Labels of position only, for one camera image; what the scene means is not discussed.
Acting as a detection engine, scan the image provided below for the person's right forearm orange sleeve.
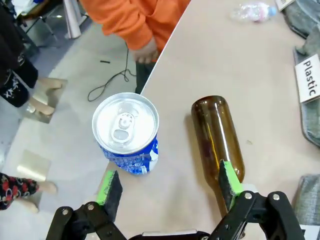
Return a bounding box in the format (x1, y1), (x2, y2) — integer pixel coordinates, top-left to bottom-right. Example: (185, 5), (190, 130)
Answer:
(101, 9), (156, 52)

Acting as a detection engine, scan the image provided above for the crushed clear plastic bottle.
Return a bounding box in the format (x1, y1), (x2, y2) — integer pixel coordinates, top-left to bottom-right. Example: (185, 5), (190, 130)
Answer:
(229, 2), (278, 23)

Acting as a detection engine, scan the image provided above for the black cable on floor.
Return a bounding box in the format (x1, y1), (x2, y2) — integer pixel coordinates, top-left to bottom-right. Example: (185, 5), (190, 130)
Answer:
(87, 41), (137, 102)

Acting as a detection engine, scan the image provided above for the white paper roll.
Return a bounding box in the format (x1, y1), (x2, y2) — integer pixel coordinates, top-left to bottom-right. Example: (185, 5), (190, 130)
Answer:
(62, 0), (82, 40)

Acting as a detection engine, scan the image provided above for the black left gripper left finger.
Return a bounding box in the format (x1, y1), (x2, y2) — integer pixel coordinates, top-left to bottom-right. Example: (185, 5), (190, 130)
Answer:
(45, 170), (126, 240)

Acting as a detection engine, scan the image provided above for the brown glass bottle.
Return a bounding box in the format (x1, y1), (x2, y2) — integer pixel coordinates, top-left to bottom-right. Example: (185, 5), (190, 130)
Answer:
(191, 95), (246, 218)

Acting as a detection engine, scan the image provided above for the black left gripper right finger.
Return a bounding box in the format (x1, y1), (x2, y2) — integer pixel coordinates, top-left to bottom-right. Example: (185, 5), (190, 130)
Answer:
(209, 159), (306, 240)

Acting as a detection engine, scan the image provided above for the grey felt basket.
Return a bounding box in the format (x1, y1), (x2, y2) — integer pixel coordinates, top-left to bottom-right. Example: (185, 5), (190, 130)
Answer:
(283, 0), (320, 40)
(292, 24), (320, 148)
(292, 174), (320, 226)

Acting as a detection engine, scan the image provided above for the person's right hand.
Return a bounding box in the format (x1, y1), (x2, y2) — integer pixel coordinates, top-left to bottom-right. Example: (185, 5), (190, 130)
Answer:
(131, 37), (159, 64)

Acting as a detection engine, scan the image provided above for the white Plastic label card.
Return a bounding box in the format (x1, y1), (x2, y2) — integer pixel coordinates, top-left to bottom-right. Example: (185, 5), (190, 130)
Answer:
(294, 54), (320, 104)

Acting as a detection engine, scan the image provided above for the bystander in black clothes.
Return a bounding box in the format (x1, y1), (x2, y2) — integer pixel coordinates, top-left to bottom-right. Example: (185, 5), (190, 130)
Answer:
(0, 3), (63, 116)

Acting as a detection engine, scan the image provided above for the blue aluminium drink can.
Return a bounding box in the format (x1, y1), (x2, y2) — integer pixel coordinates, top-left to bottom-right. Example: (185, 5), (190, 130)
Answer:
(91, 92), (160, 175)

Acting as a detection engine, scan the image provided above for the bystander in floral trousers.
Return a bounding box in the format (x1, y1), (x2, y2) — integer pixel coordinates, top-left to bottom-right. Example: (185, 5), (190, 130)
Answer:
(0, 172), (59, 214)

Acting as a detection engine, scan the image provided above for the person in orange hoodie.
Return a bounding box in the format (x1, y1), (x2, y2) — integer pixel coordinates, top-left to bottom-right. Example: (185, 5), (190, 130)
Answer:
(80, 0), (192, 95)

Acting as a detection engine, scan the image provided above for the black metal chair frame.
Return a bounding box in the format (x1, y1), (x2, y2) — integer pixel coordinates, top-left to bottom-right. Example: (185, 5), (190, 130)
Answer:
(13, 0), (63, 58)

